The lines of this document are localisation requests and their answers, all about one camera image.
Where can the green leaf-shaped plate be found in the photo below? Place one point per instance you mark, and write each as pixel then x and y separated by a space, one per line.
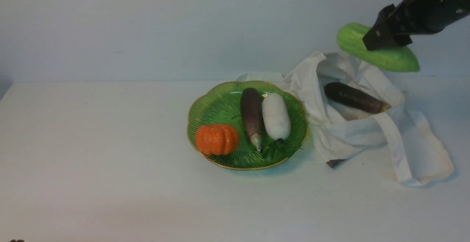
pixel 222 105

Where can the green cucumber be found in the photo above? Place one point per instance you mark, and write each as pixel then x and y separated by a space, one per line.
pixel 350 40

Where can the white radish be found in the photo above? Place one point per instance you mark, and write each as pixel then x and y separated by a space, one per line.
pixel 275 116

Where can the orange toy pumpkin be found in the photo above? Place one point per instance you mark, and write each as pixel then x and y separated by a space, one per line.
pixel 216 139

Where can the dark purple eggplant in bag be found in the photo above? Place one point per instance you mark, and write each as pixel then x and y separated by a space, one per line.
pixel 354 98

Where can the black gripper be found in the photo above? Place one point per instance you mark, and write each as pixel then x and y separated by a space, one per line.
pixel 395 24

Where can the purple eggplant on plate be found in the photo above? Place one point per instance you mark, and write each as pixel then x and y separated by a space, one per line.
pixel 251 116

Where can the white cloth bag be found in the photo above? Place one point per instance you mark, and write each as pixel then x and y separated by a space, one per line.
pixel 340 133

